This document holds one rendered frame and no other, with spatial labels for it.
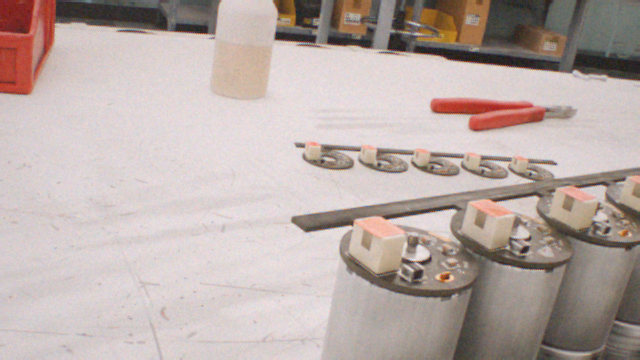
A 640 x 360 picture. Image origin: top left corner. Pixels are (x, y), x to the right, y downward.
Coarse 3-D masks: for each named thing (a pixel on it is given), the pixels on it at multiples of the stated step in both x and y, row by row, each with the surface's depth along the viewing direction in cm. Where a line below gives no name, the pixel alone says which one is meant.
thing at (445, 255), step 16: (432, 240) 14; (448, 240) 14; (352, 256) 13; (432, 256) 14; (448, 256) 14; (464, 256) 14; (368, 272) 13; (400, 272) 13; (416, 272) 13; (432, 272) 13; (464, 272) 13; (400, 288) 12; (416, 288) 12; (432, 288) 12; (448, 288) 13; (464, 288) 13
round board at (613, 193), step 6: (612, 186) 19; (618, 186) 19; (606, 192) 19; (612, 192) 19; (618, 192) 19; (606, 198) 19; (612, 198) 18; (618, 198) 18; (612, 204) 18; (618, 204) 18; (624, 204) 18; (624, 210) 18; (630, 210) 18; (636, 210) 18; (636, 216) 18
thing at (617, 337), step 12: (636, 264) 18; (636, 276) 18; (636, 288) 18; (624, 300) 18; (636, 300) 18; (624, 312) 18; (636, 312) 18; (624, 324) 18; (636, 324) 18; (612, 336) 19; (624, 336) 19; (636, 336) 19; (612, 348) 19; (624, 348) 19; (636, 348) 19
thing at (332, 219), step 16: (576, 176) 19; (592, 176) 20; (608, 176) 20; (624, 176) 20; (464, 192) 17; (480, 192) 17; (496, 192) 17; (512, 192) 17; (528, 192) 18; (544, 192) 18; (352, 208) 15; (368, 208) 15; (384, 208) 15; (400, 208) 15; (416, 208) 16; (432, 208) 16; (448, 208) 16; (464, 208) 16; (304, 224) 14; (320, 224) 14; (336, 224) 14; (352, 224) 14
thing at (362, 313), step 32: (416, 256) 13; (352, 288) 13; (384, 288) 13; (352, 320) 13; (384, 320) 13; (416, 320) 13; (448, 320) 13; (352, 352) 13; (384, 352) 13; (416, 352) 13; (448, 352) 13
